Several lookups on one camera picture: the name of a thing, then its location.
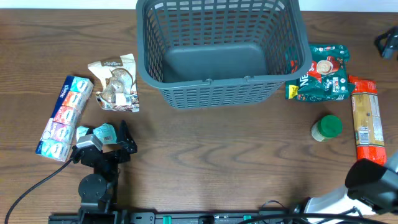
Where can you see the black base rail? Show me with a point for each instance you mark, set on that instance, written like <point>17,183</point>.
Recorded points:
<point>128,217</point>

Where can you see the green lid spice jar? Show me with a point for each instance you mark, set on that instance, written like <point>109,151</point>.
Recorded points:
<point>329,127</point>

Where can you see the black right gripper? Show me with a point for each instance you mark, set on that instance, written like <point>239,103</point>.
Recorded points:
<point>385,42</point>

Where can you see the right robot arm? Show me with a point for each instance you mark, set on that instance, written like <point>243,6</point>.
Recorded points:
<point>371,184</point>

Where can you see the teal small wrapped packet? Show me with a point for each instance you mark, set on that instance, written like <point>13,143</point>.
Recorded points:
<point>105,133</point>

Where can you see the orange spaghetti pasta packet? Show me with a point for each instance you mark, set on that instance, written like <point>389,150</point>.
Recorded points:
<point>367,121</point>

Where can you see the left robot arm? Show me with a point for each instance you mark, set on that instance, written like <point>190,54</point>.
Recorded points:
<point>98,191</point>

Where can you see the beige cookie snack bag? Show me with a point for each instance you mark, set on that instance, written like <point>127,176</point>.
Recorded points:
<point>117,76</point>

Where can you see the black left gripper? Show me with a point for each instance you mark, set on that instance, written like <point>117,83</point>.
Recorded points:
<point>106,154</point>

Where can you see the grey plastic shopping basket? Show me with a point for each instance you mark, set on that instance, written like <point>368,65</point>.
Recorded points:
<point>208,53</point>

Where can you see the Kleenex tissue multipack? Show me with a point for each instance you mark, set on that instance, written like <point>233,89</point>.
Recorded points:
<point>57,136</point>

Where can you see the green Nescafe coffee bag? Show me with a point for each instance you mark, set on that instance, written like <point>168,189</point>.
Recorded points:
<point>326,79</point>

